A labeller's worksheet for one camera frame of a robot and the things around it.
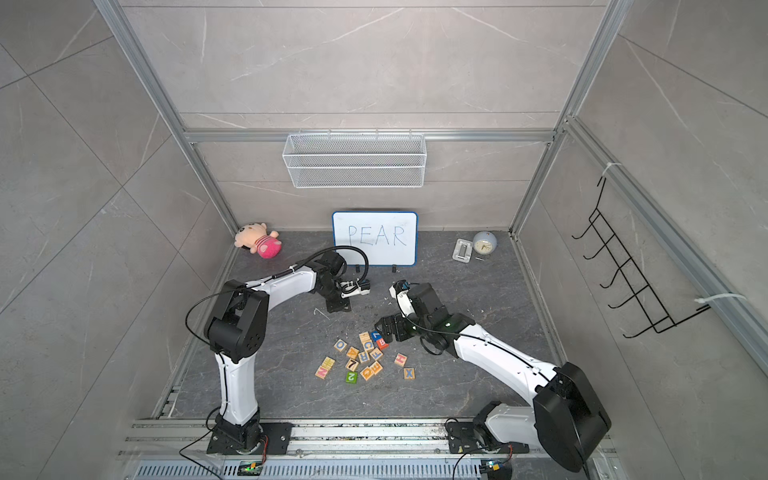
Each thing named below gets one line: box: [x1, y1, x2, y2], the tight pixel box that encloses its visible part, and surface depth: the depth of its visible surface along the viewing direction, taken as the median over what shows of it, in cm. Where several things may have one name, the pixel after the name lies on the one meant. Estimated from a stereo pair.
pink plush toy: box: [234, 222, 283, 259], surface depth 112 cm
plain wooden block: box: [358, 331, 375, 351], surface depth 92 cm
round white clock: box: [473, 231, 498, 255], surface depth 110 cm
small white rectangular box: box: [452, 238, 473, 263], surface depth 115 cm
